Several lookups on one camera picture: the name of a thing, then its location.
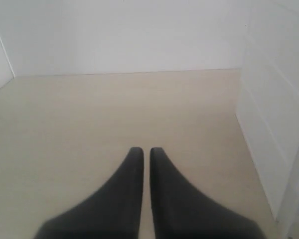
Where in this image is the translucent white drawer cabinet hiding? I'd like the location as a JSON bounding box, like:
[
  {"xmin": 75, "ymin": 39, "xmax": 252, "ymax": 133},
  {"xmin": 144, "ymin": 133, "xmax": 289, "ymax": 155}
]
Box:
[{"xmin": 236, "ymin": 1, "xmax": 299, "ymax": 218}]

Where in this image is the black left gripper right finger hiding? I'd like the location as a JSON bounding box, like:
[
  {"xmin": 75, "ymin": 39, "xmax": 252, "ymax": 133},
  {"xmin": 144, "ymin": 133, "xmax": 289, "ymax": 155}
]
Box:
[{"xmin": 149, "ymin": 147, "xmax": 264, "ymax": 239}]

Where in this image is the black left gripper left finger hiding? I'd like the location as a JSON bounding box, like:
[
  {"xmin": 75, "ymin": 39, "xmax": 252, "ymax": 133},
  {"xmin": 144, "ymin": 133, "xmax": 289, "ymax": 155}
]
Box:
[{"xmin": 35, "ymin": 147, "xmax": 144, "ymax": 239}]

